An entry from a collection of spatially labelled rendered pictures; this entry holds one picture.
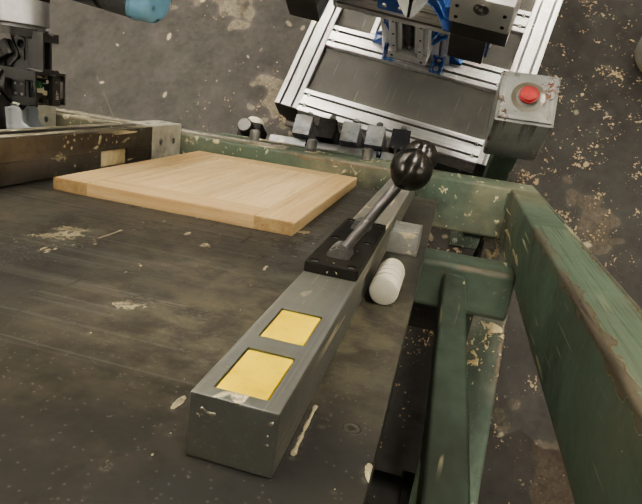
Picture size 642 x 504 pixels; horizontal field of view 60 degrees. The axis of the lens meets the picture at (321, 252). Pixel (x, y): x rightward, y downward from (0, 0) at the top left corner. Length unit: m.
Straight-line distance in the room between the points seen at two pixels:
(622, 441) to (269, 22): 2.38
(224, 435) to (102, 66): 2.53
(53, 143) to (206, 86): 1.58
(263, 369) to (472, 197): 0.92
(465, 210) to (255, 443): 0.96
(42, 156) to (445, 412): 0.71
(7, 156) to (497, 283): 0.74
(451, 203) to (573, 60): 1.38
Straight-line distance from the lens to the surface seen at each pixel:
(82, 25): 2.95
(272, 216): 0.77
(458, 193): 1.20
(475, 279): 0.89
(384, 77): 2.13
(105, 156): 1.10
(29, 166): 0.95
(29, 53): 1.04
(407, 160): 0.49
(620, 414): 0.40
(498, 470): 2.04
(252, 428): 0.30
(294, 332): 0.38
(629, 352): 0.46
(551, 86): 1.29
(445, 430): 0.49
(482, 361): 1.23
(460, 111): 2.06
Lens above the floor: 2.01
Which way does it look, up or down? 73 degrees down
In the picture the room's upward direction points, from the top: 28 degrees counter-clockwise
